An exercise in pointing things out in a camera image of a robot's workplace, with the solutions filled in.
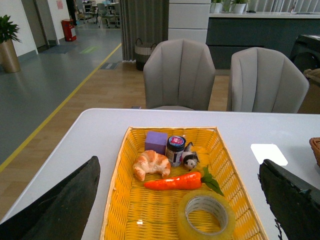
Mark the purple foam block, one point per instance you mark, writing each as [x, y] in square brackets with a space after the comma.
[156, 141]

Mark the right grey upholstered chair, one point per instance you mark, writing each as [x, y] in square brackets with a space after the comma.
[265, 81]

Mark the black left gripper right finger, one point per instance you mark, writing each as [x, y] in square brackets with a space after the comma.
[294, 202]

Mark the red cabinet box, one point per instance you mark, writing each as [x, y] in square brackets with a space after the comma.
[68, 30]

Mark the potted plant gold pot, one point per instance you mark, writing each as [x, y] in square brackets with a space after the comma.
[8, 56]

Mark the small dark jar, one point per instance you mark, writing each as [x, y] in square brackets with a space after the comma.
[174, 148]

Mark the grey upholstered chair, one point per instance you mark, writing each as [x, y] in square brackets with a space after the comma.
[265, 81]
[179, 74]

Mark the dark grey counter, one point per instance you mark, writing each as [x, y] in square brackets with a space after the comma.
[289, 33]

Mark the yellow woven basket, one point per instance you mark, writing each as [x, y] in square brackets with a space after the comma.
[133, 212]

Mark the beige sofa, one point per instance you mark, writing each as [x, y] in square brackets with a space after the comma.
[313, 75]

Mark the grey white storage basket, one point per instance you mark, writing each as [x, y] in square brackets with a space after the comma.
[142, 52]

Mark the white potted plant left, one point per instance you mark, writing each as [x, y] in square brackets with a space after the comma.
[216, 6]

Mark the white drawer cabinet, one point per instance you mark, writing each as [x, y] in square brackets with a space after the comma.
[188, 19]

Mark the yellow clear tape roll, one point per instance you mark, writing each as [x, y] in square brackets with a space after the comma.
[205, 215]

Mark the white potted plant right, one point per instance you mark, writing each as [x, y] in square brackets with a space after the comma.
[238, 6]

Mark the white potted plant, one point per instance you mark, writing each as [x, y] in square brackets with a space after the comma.
[216, 6]
[238, 6]

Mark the brown wicker basket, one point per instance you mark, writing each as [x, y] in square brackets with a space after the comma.
[315, 146]

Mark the orange toy carrot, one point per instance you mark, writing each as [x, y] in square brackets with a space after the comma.
[188, 181]

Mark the toy croissant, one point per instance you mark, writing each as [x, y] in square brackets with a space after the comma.
[150, 162]

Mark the grey curtain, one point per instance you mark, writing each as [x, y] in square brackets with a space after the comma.
[147, 20]

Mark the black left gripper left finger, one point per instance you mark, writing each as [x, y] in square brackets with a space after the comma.
[62, 212]

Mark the left grey upholstered chair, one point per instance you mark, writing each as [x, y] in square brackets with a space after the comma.
[179, 74]

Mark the small panda toy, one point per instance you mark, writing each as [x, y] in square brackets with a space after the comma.
[190, 158]

